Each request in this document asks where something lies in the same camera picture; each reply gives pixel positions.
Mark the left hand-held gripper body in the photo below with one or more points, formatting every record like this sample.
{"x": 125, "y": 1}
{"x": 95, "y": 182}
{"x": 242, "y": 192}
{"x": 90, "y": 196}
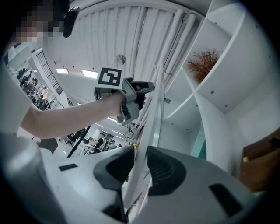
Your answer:
{"x": 109, "y": 76}

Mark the white office desk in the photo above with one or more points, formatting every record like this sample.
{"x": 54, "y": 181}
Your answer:
{"x": 84, "y": 148}

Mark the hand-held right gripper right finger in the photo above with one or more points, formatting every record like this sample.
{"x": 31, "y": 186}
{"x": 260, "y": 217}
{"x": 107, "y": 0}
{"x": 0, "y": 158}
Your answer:
{"x": 166, "y": 170}

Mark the brown wooden box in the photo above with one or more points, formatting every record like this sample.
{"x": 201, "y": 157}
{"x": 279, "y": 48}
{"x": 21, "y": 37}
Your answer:
{"x": 260, "y": 164}

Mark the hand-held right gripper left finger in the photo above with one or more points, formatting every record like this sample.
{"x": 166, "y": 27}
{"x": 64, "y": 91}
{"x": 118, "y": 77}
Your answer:
{"x": 113, "y": 168}

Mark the orange dried plant decoration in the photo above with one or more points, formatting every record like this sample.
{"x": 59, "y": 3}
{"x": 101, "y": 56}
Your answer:
{"x": 203, "y": 63}

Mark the black head-worn camera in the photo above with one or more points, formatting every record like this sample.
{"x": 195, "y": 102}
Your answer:
{"x": 70, "y": 20}

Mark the rectangular ceiling light panel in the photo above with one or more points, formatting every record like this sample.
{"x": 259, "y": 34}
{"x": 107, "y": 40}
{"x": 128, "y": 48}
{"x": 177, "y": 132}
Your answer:
{"x": 62, "y": 71}
{"x": 90, "y": 73}

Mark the white ceiling pipe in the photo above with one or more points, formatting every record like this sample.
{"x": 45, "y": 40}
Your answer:
{"x": 175, "y": 32}
{"x": 186, "y": 37}

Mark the black slanted pole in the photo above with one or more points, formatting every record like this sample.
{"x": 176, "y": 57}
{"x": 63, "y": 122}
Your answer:
{"x": 79, "y": 141}

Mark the person's white shirt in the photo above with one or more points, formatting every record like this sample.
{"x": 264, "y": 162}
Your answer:
{"x": 13, "y": 98}

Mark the white open-shelf cabinet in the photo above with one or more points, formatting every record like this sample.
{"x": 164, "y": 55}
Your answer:
{"x": 240, "y": 65}

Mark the black office chair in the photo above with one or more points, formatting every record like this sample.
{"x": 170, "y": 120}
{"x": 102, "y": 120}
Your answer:
{"x": 70, "y": 138}

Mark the person's head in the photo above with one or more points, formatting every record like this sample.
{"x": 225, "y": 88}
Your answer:
{"x": 37, "y": 22}

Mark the black metal grid frame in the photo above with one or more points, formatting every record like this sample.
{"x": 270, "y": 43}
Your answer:
{"x": 49, "y": 70}

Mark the person's left forearm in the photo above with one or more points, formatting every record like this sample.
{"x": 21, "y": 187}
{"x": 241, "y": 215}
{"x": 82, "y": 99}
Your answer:
{"x": 72, "y": 118}

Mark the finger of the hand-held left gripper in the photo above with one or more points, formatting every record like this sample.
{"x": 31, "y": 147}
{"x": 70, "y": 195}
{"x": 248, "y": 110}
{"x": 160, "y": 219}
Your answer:
{"x": 144, "y": 86}
{"x": 140, "y": 101}

